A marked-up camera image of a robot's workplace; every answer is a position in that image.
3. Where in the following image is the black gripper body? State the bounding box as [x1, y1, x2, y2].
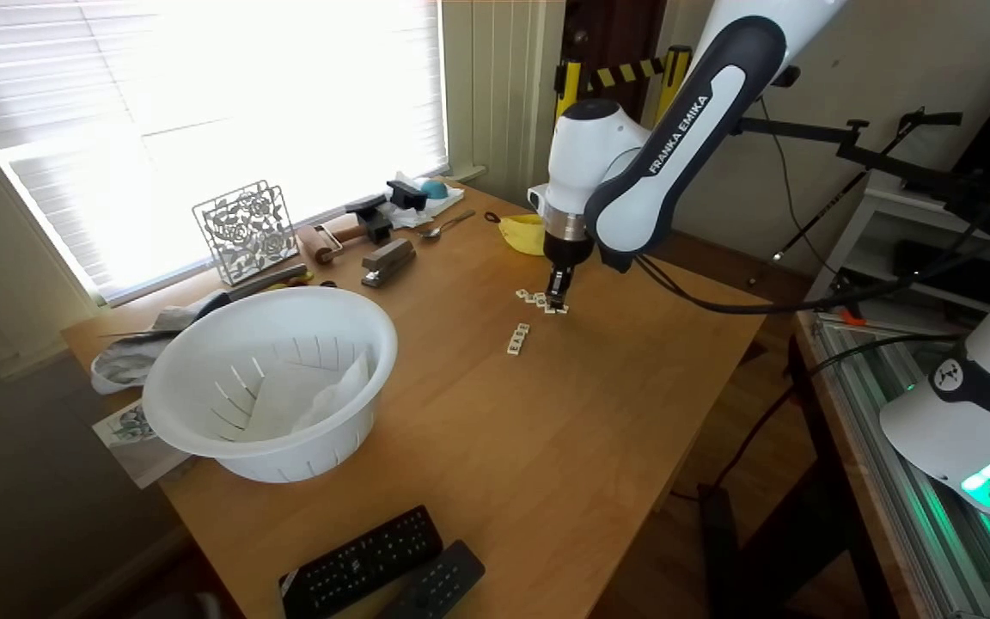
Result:
[543, 234, 590, 270]

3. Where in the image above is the row of white letter tiles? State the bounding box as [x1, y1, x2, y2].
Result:
[506, 322, 533, 354]

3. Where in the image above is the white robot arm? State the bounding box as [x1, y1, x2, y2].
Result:
[530, 0, 845, 310]

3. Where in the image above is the yellow pouch of tiles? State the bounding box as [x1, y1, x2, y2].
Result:
[498, 213, 543, 255]

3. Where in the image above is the metal spoon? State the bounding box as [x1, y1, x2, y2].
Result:
[418, 211, 475, 243]

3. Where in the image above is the white and teal tray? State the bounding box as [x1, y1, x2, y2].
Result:
[389, 183, 464, 226]

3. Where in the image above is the black device on tray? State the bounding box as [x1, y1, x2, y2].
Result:
[389, 177, 426, 211]

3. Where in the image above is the grey metal stapler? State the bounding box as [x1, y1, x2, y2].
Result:
[360, 237, 416, 289]

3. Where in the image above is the black clamp tool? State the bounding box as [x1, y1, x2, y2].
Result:
[347, 196, 391, 243]

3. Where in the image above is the brown wooden block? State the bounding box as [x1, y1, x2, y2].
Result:
[299, 226, 339, 265]

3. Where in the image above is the white plastic colander bowl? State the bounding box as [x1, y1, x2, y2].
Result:
[143, 289, 399, 485]

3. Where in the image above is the small black remote control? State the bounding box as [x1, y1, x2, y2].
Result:
[378, 539, 485, 619]

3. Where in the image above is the white shelf unit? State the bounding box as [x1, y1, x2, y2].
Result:
[809, 177, 990, 330]

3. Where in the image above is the large black remote control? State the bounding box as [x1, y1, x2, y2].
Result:
[279, 504, 444, 619]

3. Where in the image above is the grey cloth under bowl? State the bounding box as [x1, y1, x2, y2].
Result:
[90, 292, 229, 394]

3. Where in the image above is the printed paper card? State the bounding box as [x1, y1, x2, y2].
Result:
[92, 403, 184, 487]

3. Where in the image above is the yellow safety post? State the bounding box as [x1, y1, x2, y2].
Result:
[552, 63, 582, 118]

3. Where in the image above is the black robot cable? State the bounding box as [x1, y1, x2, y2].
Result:
[630, 215, 990, 510]

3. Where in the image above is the white wire cube puzzle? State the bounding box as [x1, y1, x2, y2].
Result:
[191, 177, 299, 286]

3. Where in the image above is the black camera boom stand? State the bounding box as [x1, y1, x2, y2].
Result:
[739, 109, 990, 234]

